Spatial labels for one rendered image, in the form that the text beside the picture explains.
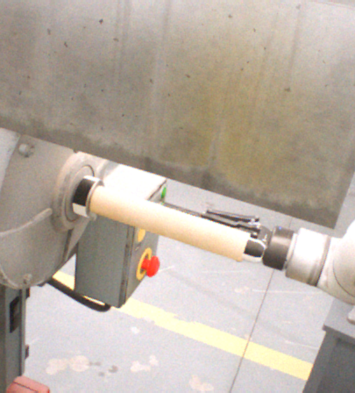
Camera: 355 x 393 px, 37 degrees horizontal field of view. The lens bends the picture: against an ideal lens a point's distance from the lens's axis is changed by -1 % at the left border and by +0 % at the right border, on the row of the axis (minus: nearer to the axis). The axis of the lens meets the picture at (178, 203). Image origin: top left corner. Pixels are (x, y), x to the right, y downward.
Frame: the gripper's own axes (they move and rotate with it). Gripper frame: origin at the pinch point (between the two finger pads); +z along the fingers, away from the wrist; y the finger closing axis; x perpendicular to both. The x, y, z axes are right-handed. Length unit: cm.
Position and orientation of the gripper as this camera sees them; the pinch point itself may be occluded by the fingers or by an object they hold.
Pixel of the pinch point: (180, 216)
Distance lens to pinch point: 96.8
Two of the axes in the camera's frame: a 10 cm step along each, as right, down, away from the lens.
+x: 1.5, -8.6, -4.9
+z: -9.3, -2.9, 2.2
